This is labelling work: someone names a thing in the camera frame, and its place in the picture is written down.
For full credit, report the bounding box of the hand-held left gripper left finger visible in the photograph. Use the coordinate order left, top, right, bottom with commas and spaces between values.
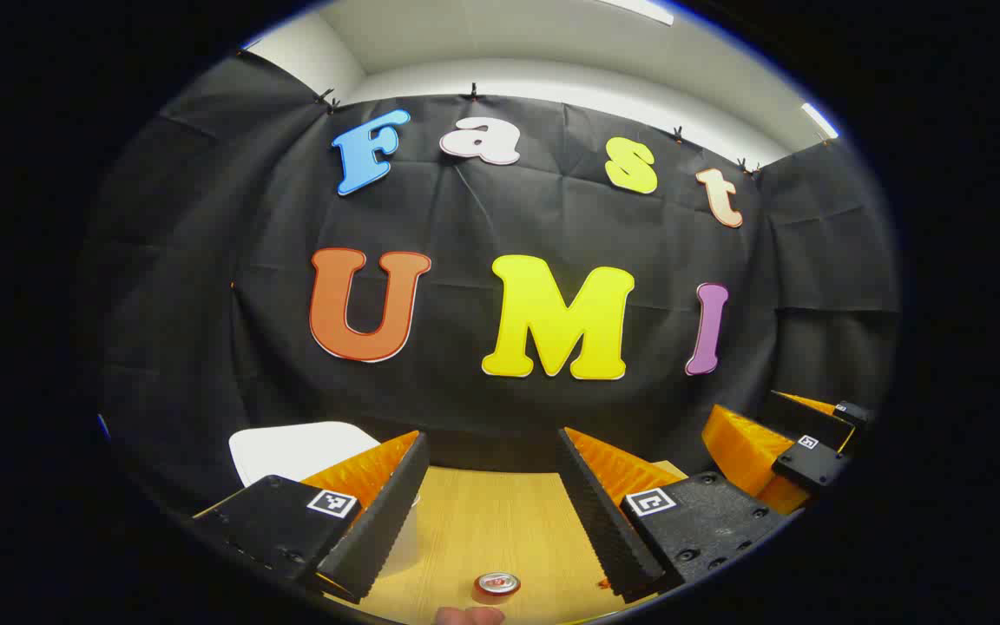
192, 430, 430, 606

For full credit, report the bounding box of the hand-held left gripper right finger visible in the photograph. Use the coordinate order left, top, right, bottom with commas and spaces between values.
557, 426, 790, 605

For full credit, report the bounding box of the white desktop garbage bin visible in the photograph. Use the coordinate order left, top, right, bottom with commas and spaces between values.
229, 422, 421, 578

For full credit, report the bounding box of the red pop can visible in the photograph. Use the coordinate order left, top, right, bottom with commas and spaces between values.
473, 570, 522, 607

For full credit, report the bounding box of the wooden desktop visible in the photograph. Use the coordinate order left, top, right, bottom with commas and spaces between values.
326, 460, 692, 625

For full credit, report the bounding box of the ceiling light strip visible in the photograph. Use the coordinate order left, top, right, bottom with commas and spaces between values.
595, 0, 675, 26
801, 102, 840, 141

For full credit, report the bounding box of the black backdrop cloth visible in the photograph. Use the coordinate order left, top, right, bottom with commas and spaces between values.
75, 52, 900, 522

